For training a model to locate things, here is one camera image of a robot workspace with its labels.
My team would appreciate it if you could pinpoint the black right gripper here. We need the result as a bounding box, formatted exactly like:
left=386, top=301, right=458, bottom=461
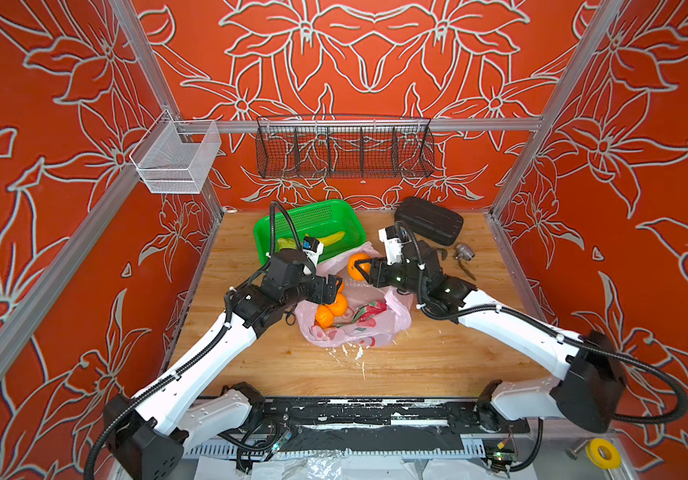
left=352, top=254, right=429, bottom=299

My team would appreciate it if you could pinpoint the white wire mesh basket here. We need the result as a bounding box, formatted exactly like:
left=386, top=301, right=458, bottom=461
left=130, top=110, right=222, bottom=194

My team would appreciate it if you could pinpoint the black wire wall basket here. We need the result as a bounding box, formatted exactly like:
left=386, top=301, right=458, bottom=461
left=255, top=114, right=436, bottom=180

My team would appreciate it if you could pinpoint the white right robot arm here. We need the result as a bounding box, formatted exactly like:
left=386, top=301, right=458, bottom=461
left=353, top=241, right=688, bottom=433

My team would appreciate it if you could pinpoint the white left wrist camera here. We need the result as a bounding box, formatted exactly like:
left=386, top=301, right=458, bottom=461
left=302, top=236, right=325, bottom=266

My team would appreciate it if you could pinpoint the pink translucent plastic bag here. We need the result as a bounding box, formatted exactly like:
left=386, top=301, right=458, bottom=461
left=295, top=241, right=415, bottom=348

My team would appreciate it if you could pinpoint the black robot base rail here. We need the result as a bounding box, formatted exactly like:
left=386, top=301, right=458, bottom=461
left=208, top=395, right=531, bottom=457

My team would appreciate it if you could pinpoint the black plastic tool case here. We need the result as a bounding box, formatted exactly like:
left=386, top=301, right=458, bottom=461
left=394, top=197, right=464, bottom=246

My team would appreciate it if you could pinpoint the orange fruit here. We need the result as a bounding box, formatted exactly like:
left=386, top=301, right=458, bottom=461
left=347, top=253, right=371, bottom=282
left=327, top=293, right=349, bottom=317

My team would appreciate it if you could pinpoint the yellow tape roll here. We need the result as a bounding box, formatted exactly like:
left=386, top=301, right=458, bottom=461
left=584, top=438, right=622, bottom=470

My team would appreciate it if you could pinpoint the orange fruit in bag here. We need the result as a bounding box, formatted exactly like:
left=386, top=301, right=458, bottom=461
left=327, top=293, right=349, bottom=317

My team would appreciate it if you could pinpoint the yellow lemon fruit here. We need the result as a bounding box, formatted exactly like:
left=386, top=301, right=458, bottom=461
left=276, top=238, right=297, bottom=250

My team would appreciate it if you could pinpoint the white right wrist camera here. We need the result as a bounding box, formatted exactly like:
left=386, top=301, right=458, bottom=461
left=378, top=225, right=405, bottom=265

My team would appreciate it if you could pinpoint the yellow toy banana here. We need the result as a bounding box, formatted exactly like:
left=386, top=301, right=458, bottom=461
left=319, top=231, right=346, bottom=247

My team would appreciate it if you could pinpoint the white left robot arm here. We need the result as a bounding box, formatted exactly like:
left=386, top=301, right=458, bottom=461
left=83, top=237, right=342, bottom=479

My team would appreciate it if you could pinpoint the silver metal fitting tool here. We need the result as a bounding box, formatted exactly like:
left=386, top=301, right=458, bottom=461
left=454, top=242, right=477, bottom=281

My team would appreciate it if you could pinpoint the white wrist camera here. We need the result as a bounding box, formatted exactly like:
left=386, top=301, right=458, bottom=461
left=302, top=236, right=325, bottom=266
left=378, top=225, right=405, bottom=265

